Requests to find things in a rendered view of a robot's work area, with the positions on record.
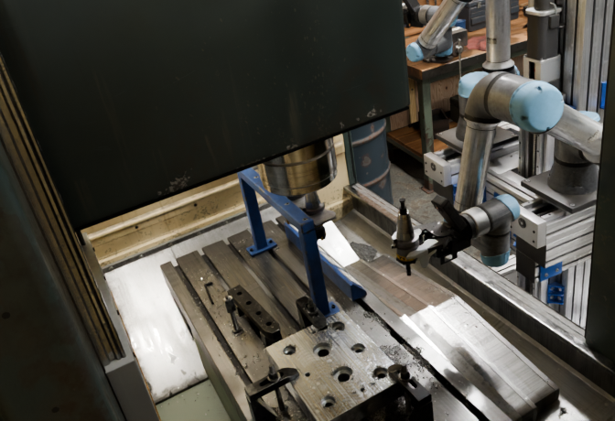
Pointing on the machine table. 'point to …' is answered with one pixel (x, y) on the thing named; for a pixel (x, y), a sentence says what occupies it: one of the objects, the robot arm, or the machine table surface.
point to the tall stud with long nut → (231, 312)
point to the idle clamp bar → (255, 315)
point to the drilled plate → (310, 405)
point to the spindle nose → (300, 170)
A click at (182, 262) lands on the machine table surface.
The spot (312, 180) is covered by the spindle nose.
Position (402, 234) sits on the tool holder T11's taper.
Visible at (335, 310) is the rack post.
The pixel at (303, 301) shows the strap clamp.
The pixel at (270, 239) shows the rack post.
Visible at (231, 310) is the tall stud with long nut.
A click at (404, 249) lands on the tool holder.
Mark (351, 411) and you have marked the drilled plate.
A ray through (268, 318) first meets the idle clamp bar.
